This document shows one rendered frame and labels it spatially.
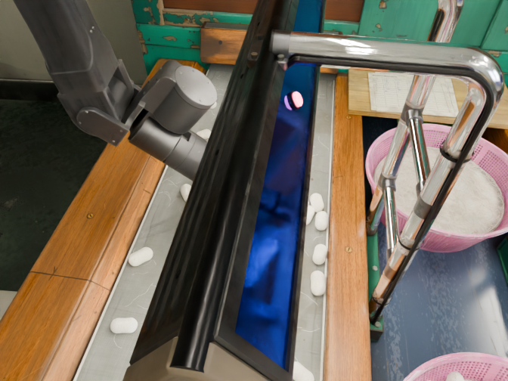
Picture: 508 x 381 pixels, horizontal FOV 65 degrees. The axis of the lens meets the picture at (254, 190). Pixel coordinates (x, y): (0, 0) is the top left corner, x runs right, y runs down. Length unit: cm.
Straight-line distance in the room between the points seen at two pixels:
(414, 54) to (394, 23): 62
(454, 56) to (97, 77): 34
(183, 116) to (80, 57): 12
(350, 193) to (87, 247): 42
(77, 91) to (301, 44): 28
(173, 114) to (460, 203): 52
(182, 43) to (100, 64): 52
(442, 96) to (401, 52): 62
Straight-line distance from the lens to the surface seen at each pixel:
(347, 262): 59
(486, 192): 81
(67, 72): 48
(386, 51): 30
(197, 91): 47
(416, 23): 93
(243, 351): 17
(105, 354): 58
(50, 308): 60
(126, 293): 61
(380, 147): 79
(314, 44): 30
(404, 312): 68
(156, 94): 47
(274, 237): 21
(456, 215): 74
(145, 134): 51
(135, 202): 68
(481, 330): 71
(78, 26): 46
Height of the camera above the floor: 126
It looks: 48 degrees down
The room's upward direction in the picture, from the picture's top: straight up
